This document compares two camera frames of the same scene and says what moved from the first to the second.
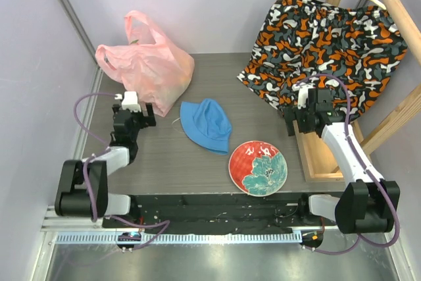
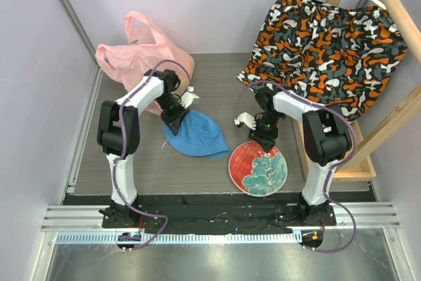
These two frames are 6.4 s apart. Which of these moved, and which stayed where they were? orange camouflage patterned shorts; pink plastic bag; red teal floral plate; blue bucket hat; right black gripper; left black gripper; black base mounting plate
Moved: left black gripper; blue bucket hat; right black gripper
Stayed: red teal floral plate; black base mounting plate; orange camouflage patterned shorts; pink plastic bag
